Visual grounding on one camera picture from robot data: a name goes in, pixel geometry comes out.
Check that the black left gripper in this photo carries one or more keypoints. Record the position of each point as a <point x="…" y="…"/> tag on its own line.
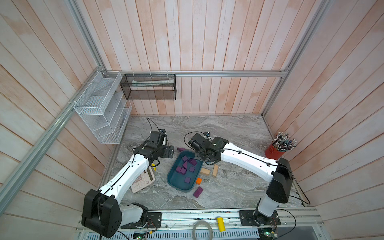
<point x="166" y="154"/>

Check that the teal plastic storage bin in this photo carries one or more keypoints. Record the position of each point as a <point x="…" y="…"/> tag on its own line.
<point x="177" y="180"/>

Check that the purple square brick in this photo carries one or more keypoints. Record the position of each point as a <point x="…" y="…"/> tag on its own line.
<point x="187" y="180"/>

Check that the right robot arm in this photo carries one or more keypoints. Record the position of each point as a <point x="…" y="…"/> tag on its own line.
<point x="276" y="172"/>

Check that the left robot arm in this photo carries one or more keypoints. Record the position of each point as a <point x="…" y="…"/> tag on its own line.
<point x="102" y="212"/>

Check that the natural wood long block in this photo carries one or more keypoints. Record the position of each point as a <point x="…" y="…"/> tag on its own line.
<point x="215" y="170"/>

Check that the orange cube brick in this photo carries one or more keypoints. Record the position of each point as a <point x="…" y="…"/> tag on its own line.
<point x="198" y="180"/>

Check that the white desk calculator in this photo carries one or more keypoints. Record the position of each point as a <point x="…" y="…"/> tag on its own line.
<point x="145" y="179"/>

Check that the large purple rectangular brick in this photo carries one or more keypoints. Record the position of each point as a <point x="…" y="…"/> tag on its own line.
<point x="198" y="192"/>

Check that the yellow cylinder roll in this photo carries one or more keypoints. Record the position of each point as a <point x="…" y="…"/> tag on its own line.
<point x="221" y="224"/>

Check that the red pen holder cup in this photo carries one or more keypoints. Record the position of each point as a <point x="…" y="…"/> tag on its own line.
<point x="281" y="143"/>

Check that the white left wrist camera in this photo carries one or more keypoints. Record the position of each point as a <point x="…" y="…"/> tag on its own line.
<point x="163" y="132"/>

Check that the black wire mesh basket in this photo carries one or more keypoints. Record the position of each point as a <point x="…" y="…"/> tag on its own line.
<point x="149" y="87"/>

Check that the white wire mesh shelf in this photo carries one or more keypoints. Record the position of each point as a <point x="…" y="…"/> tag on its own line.
<point x="103" y="108"/>

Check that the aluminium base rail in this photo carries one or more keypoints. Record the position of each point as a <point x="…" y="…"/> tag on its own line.
<point x="294" y="223"/>

